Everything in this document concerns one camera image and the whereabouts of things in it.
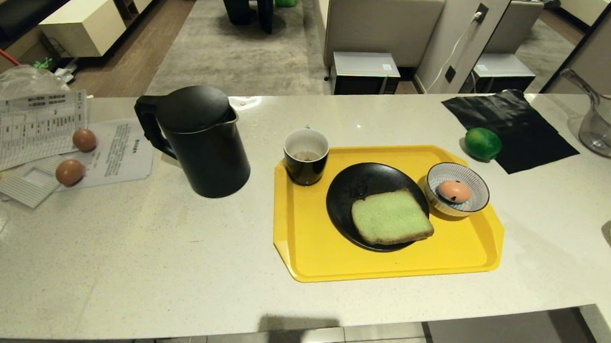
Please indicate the black mug white inside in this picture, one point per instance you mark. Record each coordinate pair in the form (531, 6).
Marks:
(305, 169)

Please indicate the black round plate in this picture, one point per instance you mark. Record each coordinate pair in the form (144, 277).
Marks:
(353, 194)

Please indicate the yellow plastic tray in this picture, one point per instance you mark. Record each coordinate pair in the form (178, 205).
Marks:
(308, 233)

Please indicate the green bread slice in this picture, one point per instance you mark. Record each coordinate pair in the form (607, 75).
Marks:
(391, 216)

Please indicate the black electric kettle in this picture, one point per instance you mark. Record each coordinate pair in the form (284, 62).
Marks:
(208, 152)

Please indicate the grey floor rug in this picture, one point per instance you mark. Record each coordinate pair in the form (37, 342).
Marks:
(238, 55)

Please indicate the pink spotted egg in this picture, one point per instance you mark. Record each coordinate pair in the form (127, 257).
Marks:
(454, 190)

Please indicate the beige sofa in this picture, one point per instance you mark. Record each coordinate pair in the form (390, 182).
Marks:
(384, 28)

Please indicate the blue striped ceramic bowl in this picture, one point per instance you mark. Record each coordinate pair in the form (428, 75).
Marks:
(472, 181)

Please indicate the black coffee table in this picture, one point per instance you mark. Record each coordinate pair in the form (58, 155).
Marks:
(256, 2)

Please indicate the green lime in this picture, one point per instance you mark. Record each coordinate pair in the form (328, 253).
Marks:
(483, 143)

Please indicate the white text paper sheet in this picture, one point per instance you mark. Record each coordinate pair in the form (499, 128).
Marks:
(123, 153)

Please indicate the black cloth mat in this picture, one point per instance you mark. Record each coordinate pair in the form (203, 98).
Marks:
(518, 134)

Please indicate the brown egg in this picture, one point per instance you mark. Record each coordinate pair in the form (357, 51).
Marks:
(84, 139)
(70, 172)

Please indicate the cream cube cabinet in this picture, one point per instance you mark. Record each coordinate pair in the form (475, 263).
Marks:
(80, 25)

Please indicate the white striped card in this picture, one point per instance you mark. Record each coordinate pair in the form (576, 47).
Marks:
(29, 182)

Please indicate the printed table paper sheet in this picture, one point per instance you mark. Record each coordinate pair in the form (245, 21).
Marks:
(24, 125)

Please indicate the clear plastic bag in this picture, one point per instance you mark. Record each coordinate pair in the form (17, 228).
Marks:
(18, 80)

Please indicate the red stick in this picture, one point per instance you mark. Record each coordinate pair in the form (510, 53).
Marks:
(0, 51)

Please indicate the black television screen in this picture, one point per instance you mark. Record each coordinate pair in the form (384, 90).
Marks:
(19, 4)

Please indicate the black wall socket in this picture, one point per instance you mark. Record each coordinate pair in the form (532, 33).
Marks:
(450, 73)

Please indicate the grey wall socket with plug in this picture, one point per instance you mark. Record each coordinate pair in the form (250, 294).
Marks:
(481, 13)

